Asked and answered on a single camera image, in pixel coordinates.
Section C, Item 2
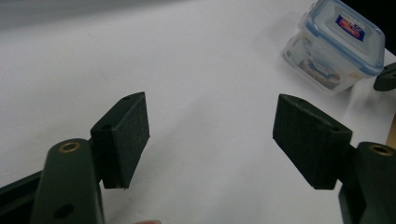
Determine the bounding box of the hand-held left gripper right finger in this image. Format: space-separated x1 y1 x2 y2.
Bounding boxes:
272 93 354 190

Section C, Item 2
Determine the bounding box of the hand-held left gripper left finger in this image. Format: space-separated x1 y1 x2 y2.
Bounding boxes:
90 91 151 190

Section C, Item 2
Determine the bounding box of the small clear food container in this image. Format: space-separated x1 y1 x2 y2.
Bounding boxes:
281 0 387 95

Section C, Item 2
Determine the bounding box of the white table mat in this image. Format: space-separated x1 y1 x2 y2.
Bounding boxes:
0 0 396 224

